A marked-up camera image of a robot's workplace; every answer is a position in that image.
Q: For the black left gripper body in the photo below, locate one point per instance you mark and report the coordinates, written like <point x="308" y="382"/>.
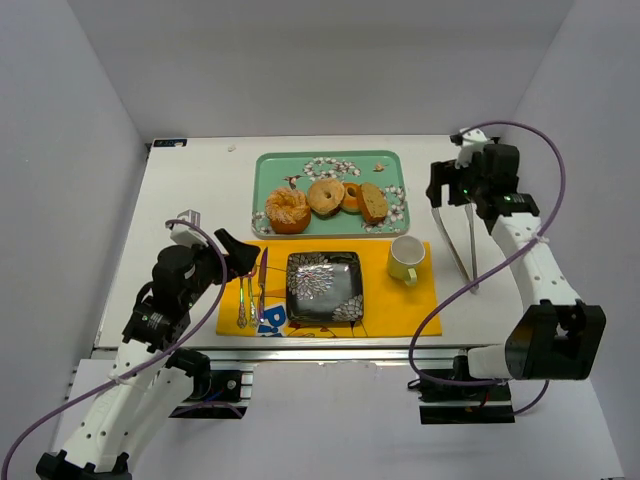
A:
<point x="228" y="256"/>

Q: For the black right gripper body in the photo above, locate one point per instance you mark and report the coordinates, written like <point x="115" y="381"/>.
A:
<point x="448" y="188"/>

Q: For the orange sugared bundt cake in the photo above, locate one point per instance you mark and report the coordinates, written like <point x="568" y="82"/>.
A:
<point x="288" y="211"/>

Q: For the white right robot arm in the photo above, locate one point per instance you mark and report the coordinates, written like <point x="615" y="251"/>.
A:
<point x="558" y="336"/>

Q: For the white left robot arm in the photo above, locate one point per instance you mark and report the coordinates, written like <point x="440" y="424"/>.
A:
<point x="152" y="373"/>

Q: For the brown bread slice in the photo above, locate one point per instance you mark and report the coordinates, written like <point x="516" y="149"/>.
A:
<point x="372" y="203"/>

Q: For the iridescent knife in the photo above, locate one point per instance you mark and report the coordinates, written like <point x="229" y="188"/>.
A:
<point x="262" y="273"/>

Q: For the yellow printed placemat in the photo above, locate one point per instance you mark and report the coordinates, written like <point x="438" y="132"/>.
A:
<point x="391" y="308"/>

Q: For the iridescent spoon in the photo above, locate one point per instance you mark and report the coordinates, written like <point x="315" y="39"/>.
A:
<point x="243" y="311"/>

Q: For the black floral square plate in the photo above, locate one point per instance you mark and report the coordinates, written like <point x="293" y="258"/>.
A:
<point x="324" y="287"/>

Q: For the pale yellow mug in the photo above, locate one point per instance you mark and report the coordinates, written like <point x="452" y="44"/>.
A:
<point x="406" y="254"/>

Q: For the plain beige bagel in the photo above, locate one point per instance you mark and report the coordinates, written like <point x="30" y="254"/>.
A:
<point x="325" y="196"/>

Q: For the green floral tray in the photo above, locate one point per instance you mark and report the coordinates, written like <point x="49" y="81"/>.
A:
<point x="299" y="170"/>

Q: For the small orange donut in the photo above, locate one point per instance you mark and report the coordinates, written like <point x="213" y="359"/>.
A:
<point x="350" y="200"/>

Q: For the blue label sticker left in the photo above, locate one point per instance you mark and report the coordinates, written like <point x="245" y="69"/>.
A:
<point x="169" y="143"/>

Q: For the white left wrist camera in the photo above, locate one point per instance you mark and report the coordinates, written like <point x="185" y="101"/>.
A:
<point x="184" y="235"/>

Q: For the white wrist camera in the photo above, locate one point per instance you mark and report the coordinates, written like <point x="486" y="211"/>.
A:
<point x="469" y="142"/>
<point x="184" y="235"/>

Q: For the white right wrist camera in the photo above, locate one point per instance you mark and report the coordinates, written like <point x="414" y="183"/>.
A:
<point x="469" y="142"/>

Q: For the aluminium table frame rail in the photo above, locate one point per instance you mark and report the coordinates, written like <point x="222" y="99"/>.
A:
<point x="252" y="355"/>

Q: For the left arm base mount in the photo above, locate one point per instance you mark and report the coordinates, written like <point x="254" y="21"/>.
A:
<point x="222" y="394"/>

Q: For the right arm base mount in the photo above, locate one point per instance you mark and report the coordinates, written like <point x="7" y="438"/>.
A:
<point x="460" y="404"/>

